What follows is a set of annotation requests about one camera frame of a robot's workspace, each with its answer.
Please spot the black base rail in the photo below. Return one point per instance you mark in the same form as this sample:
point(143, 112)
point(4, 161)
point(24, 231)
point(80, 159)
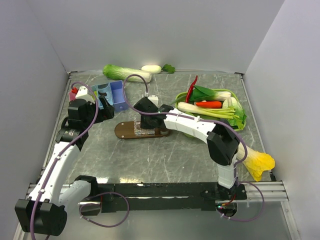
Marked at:
point(114, 197)

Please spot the frosted clear glass cup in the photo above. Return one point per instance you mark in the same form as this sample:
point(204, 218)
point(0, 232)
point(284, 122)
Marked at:
point(103, 94)

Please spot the dark glass cup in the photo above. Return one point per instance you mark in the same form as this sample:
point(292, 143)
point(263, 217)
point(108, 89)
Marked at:
point(164, 131)

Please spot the yellow cabbage by arm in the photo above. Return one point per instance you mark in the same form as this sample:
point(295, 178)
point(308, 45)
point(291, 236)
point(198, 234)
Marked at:
point(257, 163)

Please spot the teal drawer box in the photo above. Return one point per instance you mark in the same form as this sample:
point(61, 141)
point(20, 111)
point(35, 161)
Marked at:
point(95, 91)

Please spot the purple drawer box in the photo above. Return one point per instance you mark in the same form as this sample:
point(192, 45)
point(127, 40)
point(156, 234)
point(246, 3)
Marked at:
point(119, 102)

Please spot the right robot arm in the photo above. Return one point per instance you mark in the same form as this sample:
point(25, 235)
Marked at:
point(222, 141)

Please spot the clear textured plastic holder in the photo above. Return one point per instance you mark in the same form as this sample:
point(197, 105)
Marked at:
point(139, 131)

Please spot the white daikon radish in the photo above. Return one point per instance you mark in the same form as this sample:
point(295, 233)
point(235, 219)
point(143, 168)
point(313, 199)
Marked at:
point(156, 69)

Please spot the white celery stalk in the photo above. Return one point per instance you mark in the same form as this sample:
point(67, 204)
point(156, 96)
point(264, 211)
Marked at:
point(223, 114)

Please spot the aluminium frame rail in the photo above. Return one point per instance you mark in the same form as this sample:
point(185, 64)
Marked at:
point(273, 191)

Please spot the napa cabbage in basket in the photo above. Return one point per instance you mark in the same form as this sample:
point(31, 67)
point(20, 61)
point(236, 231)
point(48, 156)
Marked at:
point(238, 119)

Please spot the red chili pepper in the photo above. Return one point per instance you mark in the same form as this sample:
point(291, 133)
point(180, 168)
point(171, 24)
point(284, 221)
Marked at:
point(191, 88)

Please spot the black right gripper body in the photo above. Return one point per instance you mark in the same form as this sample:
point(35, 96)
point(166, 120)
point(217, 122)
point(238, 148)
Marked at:
point(145, 123)

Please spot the orange carrot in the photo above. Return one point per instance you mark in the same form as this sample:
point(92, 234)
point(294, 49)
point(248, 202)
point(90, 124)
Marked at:
point(209, 104)

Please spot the bok choy in basket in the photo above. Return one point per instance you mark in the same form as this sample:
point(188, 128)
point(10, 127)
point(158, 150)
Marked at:
point(200, 93)

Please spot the pink drawer box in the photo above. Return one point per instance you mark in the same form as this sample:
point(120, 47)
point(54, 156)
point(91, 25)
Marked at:
point(72, 96)

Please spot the napa cabbage on table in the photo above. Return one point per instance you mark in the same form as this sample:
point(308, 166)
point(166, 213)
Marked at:
point(115, 72)

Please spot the green scallion leaf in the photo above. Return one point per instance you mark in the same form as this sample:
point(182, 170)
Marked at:
point(181, 99)

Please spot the brown wooden tray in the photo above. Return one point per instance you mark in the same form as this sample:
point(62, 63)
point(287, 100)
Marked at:
point(125, 130)

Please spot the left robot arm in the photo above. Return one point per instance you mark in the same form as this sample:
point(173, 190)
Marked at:
point(46, 209)

